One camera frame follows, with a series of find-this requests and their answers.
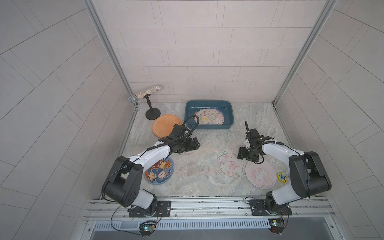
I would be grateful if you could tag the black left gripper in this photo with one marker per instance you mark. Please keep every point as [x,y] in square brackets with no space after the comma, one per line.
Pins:
[190,147]

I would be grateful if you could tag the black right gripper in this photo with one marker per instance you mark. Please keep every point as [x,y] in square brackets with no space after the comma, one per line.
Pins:
[241,153]

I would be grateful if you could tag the pink unicorn round coaster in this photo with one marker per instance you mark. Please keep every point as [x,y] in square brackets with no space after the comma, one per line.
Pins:
[262,176]

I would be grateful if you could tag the white doodle flower coaster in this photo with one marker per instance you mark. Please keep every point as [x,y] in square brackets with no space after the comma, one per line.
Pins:
[229,163]

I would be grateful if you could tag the white butterfly doodle coaster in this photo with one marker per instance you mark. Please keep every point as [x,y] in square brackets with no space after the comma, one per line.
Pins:
[210,116]

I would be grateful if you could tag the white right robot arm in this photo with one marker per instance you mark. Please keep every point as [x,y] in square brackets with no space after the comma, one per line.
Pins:
[307,175]

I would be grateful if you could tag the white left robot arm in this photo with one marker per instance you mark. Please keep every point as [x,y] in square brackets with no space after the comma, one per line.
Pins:
[123,183]

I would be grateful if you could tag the teal plastic storage box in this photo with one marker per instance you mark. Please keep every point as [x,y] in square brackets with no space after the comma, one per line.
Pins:
[195,105]

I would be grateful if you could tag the orange round coaster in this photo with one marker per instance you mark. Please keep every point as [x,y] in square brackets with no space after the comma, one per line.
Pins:
[163,126]

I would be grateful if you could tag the blue toast cartoon coaster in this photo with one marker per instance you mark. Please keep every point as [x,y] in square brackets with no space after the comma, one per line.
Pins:
[160,172]

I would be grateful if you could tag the black microphone stand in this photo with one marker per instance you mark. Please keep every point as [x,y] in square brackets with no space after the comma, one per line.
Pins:
[151,113]

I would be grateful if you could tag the small yellow sticker coaster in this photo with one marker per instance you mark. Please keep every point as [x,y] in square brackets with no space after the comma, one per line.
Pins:
[282,177]

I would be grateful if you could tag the glitter microphone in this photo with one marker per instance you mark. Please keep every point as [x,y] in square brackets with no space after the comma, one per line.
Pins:
[134,98]

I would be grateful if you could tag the right green circuit board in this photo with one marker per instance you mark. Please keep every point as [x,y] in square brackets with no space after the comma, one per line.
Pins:
[277,226]

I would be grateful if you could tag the green circuit board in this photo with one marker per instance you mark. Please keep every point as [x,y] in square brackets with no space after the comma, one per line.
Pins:
[277,226]
[147,228]

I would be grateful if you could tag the left green circuit board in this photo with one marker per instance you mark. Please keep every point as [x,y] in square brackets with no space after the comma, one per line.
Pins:
[147,228]

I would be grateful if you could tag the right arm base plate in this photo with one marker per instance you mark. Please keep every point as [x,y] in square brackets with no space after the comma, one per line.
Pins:
[269,208]

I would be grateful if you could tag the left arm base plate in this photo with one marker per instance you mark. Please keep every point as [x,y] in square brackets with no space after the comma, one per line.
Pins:
[155,210]

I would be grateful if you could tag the aluminium front rail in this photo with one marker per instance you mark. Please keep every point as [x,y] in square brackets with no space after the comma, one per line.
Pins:
[206,213]

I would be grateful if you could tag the left aluminium corner post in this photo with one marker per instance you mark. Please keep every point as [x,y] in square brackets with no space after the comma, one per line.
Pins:
[91,9]

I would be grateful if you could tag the aluminium corner frame post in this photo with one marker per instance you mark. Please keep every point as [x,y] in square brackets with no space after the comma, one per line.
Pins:
[319,23]

